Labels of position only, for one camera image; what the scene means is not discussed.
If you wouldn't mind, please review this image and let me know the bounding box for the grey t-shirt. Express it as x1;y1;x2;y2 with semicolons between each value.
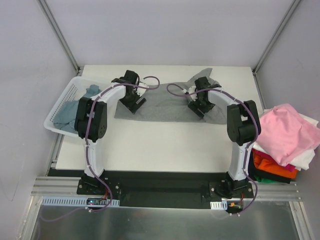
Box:
114;83;227;125

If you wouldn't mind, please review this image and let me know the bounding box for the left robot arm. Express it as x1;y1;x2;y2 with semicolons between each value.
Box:
74;70;148;195

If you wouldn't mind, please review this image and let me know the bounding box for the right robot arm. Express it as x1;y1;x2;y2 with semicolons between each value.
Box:
186;77;261;198

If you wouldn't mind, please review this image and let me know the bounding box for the white plastic laundry basket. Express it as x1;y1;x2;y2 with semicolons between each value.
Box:
43;76;110;138

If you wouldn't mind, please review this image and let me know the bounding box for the blue-grey t-shirt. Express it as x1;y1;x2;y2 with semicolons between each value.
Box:
53;84;101;134

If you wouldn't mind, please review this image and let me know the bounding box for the black t-shirt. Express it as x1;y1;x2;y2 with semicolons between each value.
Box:
248;152;292;184

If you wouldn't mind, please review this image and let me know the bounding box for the orange t-shirt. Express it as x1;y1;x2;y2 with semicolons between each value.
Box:
251;149;298;179

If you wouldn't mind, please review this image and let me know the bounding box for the green t-shirt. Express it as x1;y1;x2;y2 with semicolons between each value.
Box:
254;175;276;184

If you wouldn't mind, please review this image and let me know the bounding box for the magenta t-shirt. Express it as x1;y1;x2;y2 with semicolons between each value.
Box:
252;147;296;173

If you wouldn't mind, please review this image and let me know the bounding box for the white t-shirt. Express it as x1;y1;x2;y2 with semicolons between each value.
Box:
249;108;319;171

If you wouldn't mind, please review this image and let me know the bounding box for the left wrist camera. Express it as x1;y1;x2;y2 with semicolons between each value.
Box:
135;80;150;97

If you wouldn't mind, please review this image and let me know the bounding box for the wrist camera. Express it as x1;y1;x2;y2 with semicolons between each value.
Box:
182;85;197;102
135;80;150;97

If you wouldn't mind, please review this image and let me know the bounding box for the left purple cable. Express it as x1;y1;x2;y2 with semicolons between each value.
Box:
37;75;161;222

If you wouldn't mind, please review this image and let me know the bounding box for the purple cable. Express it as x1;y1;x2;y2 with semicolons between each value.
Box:
37;75;161;222
166;83;258;219

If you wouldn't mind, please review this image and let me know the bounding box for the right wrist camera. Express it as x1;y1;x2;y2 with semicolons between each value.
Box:
182;85;197;102

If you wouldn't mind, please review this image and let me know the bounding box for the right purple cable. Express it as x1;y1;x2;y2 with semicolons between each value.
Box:
166;83;258;219

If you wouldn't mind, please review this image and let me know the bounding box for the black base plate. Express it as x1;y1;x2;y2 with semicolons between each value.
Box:
76;170;254;209

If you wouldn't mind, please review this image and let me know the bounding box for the right cable duct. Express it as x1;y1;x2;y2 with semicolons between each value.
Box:
210;200;228;211

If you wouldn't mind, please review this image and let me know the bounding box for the cable duct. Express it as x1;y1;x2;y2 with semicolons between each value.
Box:
42;196;120;208
210;200;228;211

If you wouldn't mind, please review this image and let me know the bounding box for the aluminium frame post left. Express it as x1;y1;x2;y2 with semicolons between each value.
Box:
37;0;83;76

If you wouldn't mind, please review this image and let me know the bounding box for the aluminium frame post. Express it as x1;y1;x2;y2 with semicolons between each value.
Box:
252;0;303;76
37;0;83;76

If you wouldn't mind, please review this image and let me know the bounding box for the aluminium front rail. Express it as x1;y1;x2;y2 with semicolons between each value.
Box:
31;176;302;202

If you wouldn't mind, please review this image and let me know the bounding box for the left cable duct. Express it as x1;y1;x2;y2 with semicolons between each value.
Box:
42;196;120;208

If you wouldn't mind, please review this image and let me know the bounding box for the aluminium frame post right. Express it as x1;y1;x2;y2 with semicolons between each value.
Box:
252;0;303;76

